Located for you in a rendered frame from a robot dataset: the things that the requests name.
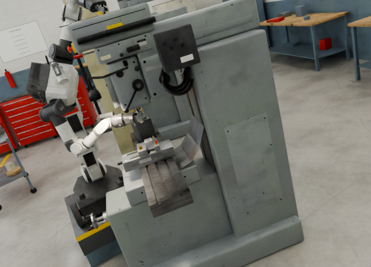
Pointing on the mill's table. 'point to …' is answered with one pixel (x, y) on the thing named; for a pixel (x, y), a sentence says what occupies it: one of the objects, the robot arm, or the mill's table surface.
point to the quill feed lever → (138, 85)
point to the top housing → (78, 29)
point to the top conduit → (116, 30)
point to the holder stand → (144, 129)
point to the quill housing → (126, 91)
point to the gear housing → (106, 51)
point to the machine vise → (153, 156)
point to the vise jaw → (142, 149)
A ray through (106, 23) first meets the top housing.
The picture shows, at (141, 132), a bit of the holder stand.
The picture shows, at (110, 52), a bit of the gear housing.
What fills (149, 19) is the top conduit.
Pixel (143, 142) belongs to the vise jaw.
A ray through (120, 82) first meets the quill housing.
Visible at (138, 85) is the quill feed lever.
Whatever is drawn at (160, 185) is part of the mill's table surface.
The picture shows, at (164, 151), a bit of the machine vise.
